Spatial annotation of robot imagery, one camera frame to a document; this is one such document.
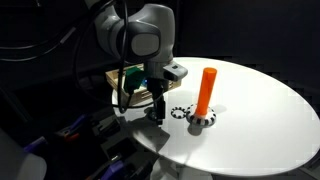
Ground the large black white striped ring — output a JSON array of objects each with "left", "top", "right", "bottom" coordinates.
[{"left": 185, "top": 103, "right": 217, "bottom": 127}]

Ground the small black white striped ring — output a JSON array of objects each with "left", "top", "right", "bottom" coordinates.
[{"left": 170, "top": 106, "right": 187, "bottom": 120}]

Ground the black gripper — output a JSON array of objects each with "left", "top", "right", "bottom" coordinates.
[{"left": 147, "top": 77, "right": 169, "bottom": 126}]

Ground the black purple equipment pile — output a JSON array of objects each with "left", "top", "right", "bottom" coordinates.
[{"left": 23, "top": 108, "right": 158, "bottom": 180}]

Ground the white rounded object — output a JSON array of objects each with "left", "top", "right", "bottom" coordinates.
[{"left": 0, "top": 129, "right": 48, "bottom": 180}]

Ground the orange cylindrical peg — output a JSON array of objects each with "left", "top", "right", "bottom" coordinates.
[{"left": 194, "top": 67, "right": 218, "bottom": 117}]

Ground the light wooden slatted tray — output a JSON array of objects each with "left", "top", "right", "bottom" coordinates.
[{"left": 105, "top": 64, "right": 183, "bottom": 107}]

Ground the green wrist camera box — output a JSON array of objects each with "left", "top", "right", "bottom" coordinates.
[{"left": 124, "top": 66, "right": 147, "bottom": 94}]

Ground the thin black background cable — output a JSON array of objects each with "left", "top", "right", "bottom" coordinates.
[{"left": 0, "top": 25, "right": 78, "bottom": 63}]

